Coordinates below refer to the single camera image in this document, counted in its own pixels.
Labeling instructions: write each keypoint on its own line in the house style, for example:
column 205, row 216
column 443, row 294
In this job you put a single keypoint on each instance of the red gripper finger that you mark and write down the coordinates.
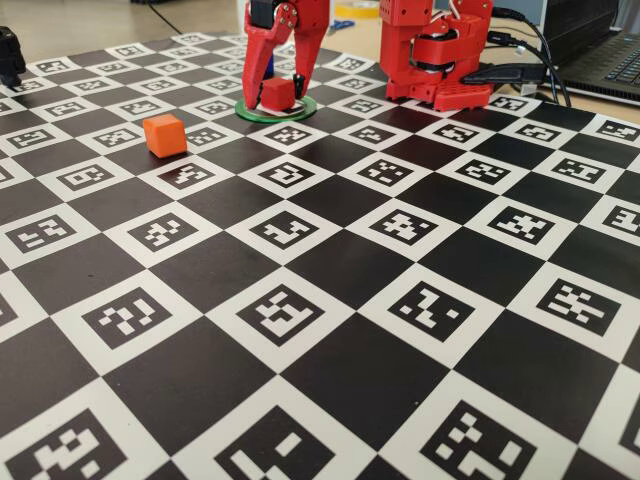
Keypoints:
column 309, row 50
column 255, row 65

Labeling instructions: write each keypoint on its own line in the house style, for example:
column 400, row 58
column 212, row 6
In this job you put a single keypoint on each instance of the blue cube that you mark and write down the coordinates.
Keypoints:
column 270, row 65

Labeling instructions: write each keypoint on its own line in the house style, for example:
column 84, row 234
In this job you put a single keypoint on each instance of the red cube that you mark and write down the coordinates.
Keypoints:
column 277, row 95

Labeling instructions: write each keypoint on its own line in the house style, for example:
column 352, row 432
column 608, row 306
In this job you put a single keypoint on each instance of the orange cube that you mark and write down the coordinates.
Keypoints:
column 165, row 136

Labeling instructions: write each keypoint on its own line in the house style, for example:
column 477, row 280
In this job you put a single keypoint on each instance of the red robot arm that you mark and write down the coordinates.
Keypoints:
column 440, row 75

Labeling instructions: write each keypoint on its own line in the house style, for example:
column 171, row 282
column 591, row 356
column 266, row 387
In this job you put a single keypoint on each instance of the blue scissors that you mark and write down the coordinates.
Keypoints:
column 340, row 23

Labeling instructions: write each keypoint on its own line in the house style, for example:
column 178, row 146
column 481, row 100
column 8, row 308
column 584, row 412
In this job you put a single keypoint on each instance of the yellow tape roll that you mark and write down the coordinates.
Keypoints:
column 350, row 11

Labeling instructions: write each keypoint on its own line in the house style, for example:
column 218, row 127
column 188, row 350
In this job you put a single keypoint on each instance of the black power adapter plug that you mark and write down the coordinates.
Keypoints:
column 505, row 75

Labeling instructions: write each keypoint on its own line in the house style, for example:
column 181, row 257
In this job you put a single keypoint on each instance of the pale blue box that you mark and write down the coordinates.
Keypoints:
column 517, row 10

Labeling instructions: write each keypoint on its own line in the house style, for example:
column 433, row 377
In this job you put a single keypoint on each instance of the black laptop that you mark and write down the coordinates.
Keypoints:
column 590, row 55

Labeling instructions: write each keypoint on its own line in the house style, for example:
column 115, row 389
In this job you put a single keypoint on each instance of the checkered marker board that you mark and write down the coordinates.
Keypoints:
column 320, row 340

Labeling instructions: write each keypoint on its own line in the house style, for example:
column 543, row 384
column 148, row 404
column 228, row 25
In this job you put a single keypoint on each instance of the black camera stand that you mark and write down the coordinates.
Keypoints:
column 11, row 55

